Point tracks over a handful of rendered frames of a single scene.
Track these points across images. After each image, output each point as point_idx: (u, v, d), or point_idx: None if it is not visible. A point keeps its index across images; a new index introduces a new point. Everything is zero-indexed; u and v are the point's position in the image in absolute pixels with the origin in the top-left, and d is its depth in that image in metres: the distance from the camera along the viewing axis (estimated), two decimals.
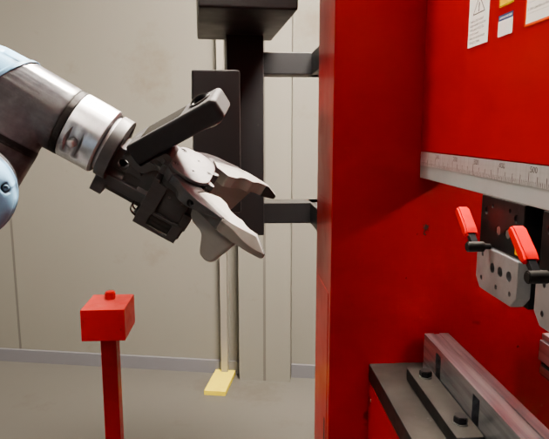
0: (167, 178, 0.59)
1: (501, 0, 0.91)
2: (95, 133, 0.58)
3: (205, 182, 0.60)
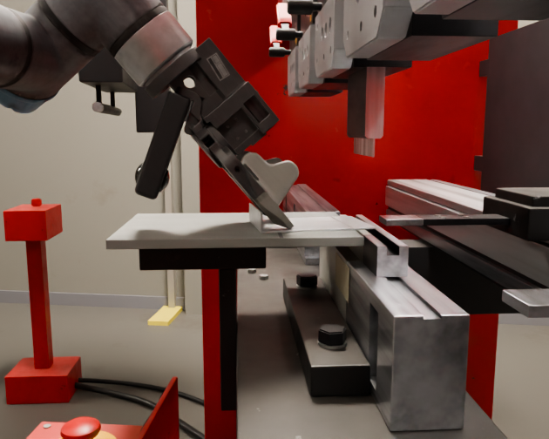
0: None
1: None
2: None
3: (214, 163, 0.64)
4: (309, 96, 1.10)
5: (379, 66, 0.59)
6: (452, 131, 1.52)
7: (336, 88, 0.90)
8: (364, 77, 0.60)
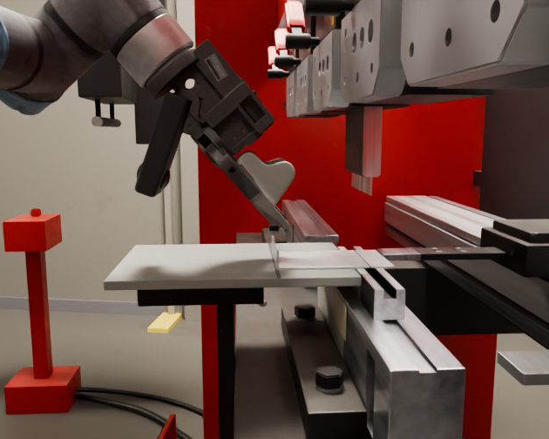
0: None
1: None
2: None
3: None
4: (308, 117, 1.11)
5: (376, 105, 0.59)
6: (451, 147, 1.52)
7: (335, 114, 0.90)
8: (362, 116, 0.60)
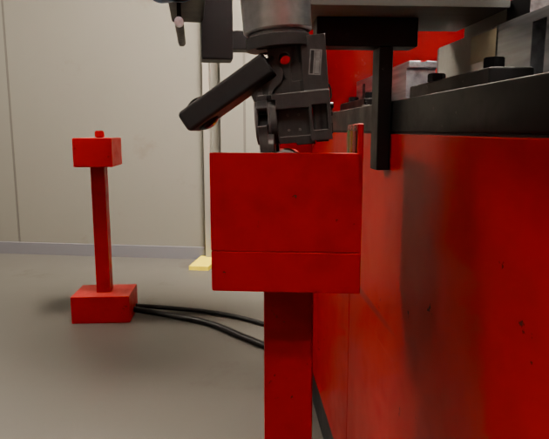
0: None
1: None
2: None
3: None
4: None
5: None
6: None
7: None
8: None
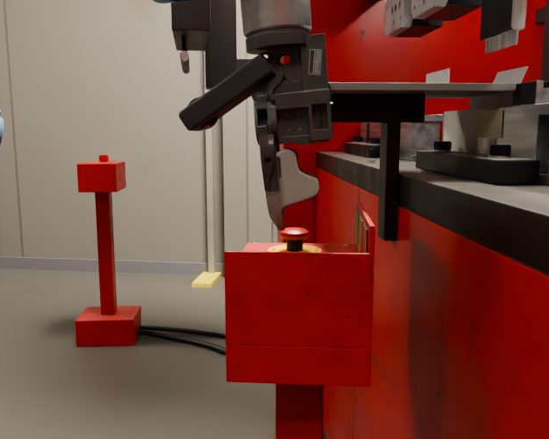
0: None
1: None
2: None
3: None
4: (404, 36, 1.27)
5: None
6: None
7: (446, 16, 1.06)
8: None
